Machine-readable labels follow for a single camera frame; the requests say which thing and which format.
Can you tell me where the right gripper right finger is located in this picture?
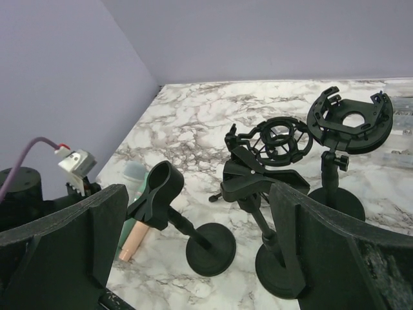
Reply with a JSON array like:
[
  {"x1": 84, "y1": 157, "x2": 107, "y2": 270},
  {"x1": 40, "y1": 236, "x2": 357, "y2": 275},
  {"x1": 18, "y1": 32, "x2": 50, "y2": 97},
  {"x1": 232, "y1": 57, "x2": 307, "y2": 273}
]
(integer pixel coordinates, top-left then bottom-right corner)
[{"x1": 269, "y1": 182, "x2": 412, "y2": 309}]

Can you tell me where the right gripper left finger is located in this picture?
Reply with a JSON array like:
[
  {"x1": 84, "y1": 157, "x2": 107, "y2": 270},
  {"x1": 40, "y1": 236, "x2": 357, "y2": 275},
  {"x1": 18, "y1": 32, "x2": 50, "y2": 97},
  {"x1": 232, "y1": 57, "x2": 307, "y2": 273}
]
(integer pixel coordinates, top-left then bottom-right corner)
[{"x1": 1, "y1": 184, "x2": 128, "y2": 309}]

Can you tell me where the teal microphone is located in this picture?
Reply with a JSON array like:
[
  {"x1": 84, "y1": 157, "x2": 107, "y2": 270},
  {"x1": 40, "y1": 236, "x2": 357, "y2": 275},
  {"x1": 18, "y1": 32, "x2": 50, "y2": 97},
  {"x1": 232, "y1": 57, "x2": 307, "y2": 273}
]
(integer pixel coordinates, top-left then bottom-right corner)
[{"x1": 119, "y1": 180, "x2": 149, "y2": 254}]

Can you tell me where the black stand of white microphone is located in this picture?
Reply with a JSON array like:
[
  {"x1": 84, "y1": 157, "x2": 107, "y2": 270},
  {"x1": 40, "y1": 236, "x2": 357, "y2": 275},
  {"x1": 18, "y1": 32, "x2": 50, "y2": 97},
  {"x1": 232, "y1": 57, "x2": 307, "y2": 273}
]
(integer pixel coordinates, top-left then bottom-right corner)
[{"x1": 220, "y1": 146, "x2": 310, "y2": 300}]

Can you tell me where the black round-base mic stand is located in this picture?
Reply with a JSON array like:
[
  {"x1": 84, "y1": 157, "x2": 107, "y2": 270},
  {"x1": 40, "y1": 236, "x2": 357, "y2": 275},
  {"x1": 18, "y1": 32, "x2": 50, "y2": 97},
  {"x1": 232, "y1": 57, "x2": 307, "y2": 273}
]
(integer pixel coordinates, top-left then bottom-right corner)
[{"x1": 126, "y1": 160, "x2": 236, "y2": 277}]

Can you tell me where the black stand of pink microphone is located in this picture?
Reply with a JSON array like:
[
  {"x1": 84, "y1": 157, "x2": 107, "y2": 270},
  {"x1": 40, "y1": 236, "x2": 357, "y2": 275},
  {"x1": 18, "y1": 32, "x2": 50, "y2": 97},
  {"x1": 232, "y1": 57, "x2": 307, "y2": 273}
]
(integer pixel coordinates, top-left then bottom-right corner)
[{"x1": 307, "y1": 87, "x2": 393, "y2": 221}]

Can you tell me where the grey mesh microphone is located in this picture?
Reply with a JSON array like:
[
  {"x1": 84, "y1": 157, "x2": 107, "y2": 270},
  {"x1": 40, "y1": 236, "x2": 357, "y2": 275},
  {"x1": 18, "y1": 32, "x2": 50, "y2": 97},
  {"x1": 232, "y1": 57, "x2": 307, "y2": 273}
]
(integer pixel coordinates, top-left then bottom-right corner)
[{"x1": 122, "y1": 161, "x2": 148, "y2": 196}]

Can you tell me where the black tripod shock-mount stand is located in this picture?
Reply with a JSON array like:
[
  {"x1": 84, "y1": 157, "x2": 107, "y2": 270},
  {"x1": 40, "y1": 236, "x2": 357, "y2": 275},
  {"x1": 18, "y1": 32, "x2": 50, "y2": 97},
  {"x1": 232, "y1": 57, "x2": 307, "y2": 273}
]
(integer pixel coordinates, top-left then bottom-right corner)
[{"x1": 223, "y1": 116, "x2": 313, "y2": 194}]

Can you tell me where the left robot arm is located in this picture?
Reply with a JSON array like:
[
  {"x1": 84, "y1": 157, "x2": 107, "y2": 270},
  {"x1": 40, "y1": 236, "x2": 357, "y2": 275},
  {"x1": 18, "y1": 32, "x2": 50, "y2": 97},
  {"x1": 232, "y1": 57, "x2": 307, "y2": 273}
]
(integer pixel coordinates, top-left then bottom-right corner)
[{"x1": 1, "y1": 167, "x2": 101, "y2": 231}]

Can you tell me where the clear plastic screw box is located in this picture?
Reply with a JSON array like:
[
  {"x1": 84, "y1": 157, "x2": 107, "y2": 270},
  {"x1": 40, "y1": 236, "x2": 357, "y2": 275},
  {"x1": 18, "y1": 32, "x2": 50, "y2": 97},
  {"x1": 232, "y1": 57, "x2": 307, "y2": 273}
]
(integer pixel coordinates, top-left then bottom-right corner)
[{"x1": 383, "y1": 79, "x2": 412, "y2": 169}]

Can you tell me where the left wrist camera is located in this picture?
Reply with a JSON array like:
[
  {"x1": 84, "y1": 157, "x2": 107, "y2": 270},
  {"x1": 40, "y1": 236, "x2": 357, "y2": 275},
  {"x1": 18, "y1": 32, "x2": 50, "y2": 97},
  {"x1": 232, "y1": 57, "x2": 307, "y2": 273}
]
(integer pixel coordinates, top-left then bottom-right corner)
[{"x1": 54, "y1": 144, "x2": 97, "y2": 196}]

